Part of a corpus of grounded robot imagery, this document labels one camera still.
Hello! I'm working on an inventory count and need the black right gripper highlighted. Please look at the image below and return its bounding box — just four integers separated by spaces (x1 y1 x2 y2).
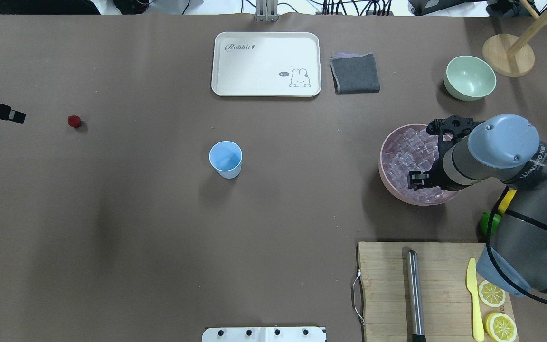
407 159 450 190

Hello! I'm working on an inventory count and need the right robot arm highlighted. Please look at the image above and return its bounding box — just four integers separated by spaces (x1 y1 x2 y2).
408 114 547 304

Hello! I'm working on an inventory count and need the pink bowl of ice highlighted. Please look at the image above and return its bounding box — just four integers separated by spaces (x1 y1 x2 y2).
378 123 459 206

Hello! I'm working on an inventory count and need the blue plastic cup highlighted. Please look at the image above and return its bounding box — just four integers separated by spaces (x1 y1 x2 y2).
208 141 243 179

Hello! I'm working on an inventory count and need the red strawberry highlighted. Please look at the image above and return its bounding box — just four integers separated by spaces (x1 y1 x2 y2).
67 115 82 128

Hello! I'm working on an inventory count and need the green lime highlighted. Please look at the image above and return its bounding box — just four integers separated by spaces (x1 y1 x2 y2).
478 212 502 236

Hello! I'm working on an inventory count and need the yellow lemon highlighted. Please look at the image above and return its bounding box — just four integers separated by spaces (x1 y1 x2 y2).
497 189 516 216

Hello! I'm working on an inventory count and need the yellow plastic knife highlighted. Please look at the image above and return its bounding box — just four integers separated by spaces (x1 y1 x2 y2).
465 257 485 342

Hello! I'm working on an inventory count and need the green bowl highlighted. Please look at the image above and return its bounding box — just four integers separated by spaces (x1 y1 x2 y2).
443 56 497 102

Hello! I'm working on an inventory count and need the grey folded cloth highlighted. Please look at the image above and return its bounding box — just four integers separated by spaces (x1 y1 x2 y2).
330 52 381 95

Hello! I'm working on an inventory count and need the metal rod with black tip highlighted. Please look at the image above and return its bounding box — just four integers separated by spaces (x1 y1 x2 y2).
406 249 427 342

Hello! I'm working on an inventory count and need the wooden cutting board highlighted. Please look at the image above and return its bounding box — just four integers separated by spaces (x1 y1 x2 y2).
352 242 521 342

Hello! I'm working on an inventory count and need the lemon slice upper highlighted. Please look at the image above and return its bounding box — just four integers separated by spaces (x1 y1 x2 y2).
477 281 506 308

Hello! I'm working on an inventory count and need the lemon slice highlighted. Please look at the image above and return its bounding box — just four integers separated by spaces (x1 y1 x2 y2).
484 313 518 342
477 281 506 308

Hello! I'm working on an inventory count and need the wooden glass rack stand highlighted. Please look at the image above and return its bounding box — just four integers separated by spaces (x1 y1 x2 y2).
482 0 547 77

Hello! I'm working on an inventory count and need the lemon slice lower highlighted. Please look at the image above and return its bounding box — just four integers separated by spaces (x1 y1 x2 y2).
484 313 518 342

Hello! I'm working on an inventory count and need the cream rabbit tray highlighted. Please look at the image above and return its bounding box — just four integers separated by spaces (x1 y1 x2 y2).
211 32 322 97

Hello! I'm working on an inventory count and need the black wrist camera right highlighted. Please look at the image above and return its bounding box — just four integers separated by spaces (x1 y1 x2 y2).
426 115 484 144

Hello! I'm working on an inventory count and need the aluminium frame post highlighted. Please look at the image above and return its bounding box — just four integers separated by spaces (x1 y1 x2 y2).
255 0 279 22

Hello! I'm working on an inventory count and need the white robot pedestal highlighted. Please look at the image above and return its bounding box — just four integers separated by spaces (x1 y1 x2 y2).
201 326 328 342

